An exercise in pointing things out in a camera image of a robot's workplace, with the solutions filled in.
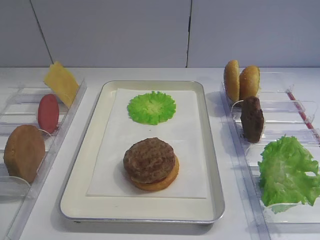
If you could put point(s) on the bottom bun on tray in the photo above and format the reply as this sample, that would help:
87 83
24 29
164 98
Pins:
161 185

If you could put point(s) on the upright red tomato slice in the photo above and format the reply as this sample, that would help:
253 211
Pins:
48 113

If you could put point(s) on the upright bun half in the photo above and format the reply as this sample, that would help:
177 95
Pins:
249 82
231 78

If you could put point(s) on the clear left acrylic rack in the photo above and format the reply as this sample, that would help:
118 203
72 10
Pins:
19 106

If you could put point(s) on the flat round green lettuce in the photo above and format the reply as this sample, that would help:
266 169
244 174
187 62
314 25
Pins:
151 108

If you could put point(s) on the lighter brown meat patty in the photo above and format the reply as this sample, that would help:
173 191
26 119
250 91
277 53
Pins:
150 157

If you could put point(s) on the leafy green lettuce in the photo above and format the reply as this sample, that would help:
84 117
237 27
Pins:
288 173

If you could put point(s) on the clear right acrylic rack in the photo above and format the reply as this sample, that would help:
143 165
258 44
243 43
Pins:
287 221

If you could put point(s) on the silver metal tray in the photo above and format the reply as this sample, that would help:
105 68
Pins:
76 204

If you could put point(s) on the clear acrylic rack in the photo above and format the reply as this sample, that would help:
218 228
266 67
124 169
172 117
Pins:
19 106
287 221

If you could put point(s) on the white paper liner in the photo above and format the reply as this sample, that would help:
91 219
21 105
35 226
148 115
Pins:
182 132

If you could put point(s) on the right upright bun half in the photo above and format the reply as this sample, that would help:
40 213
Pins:
249 82

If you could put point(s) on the brown bun in left rack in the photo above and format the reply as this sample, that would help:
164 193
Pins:
24 151

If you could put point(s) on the left upright bun half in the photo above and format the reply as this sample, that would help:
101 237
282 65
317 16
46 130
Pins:
231 78

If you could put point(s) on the red striped straw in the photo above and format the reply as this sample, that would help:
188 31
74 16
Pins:
300 110

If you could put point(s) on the dark brown meat patty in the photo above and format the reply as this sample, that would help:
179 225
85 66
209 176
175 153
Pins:
252 119

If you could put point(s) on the yellow cheese slice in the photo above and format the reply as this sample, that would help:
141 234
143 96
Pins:
62 82

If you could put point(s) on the red tomato slice on bun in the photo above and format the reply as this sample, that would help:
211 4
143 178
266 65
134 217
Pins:
149 180

